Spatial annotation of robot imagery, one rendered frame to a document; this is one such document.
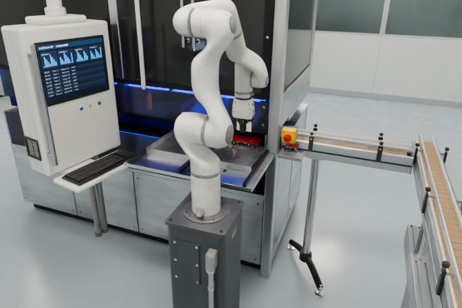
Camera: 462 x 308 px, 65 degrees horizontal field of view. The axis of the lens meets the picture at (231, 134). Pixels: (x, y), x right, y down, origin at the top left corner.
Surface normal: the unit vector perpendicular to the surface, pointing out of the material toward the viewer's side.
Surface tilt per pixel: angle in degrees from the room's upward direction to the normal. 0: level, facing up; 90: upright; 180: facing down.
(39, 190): 90
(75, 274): 0
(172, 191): 90
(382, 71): 90
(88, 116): 90
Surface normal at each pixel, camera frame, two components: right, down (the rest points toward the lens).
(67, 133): 0.85, 0.21
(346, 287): 0.01, -0.93
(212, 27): -0.40, 0.28
